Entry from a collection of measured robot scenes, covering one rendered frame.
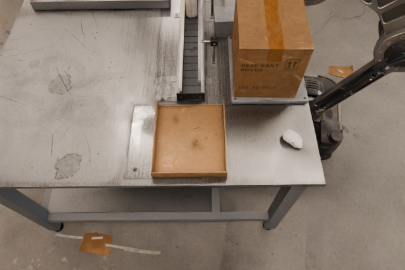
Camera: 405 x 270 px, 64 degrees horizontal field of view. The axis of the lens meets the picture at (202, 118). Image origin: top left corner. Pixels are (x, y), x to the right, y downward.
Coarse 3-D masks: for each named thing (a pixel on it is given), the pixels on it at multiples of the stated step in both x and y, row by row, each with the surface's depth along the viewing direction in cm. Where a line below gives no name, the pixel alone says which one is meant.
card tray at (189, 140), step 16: (160, 112) 125; (176, 112) 125; (192, 112) 125; (208, 112) 125; (224, 112) 120; (160, 128) 121; (176, 128) 121; (192, 128) 121; (208, 128) 121; (224, 128) 117; (160, 144) 118; (176, 144) 118; (192, 144) 118; (208, 144) 117; (224, 144) 117; (160, 160) 114; (176, 160) 114; (192, 160) 114; (208, 160) 114; (224, 160) 114; (160, 176) 111; (176, 176) 111; (192, 176) 111; (208, 176) 111; (224, 176) 111
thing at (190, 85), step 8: (184, 16) 147; (184, 24) 144; (192, 24) 144; (184, 32) 141; (192, 32) 141; (184, 40) 139; (192, 40) 139; (184, 48) 136; (192, 48) 136; (184, 56) 134; (192, 56) 134; (184, 64) 132; (192, 64) 132; (184, 72) 129; (192, 72) 129; (184, 80) 127; (192, 80) 127; (184, 88) 125; (192, 88) 125; (200, 88) 125
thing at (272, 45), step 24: (240, 0) 116; (264, 0) 115; (288, 0) 115; (240, 24) 109; (264, 24) 109; (288, 24) 109; (240, 48) 103; (264, 48) 103; (288, 48) 103; (312, 48) 103; (240, 72) 113; (264, 72) 113; (288, 72) 113; (240, 96) 126; (264, 96) 125; (288, 96) 125
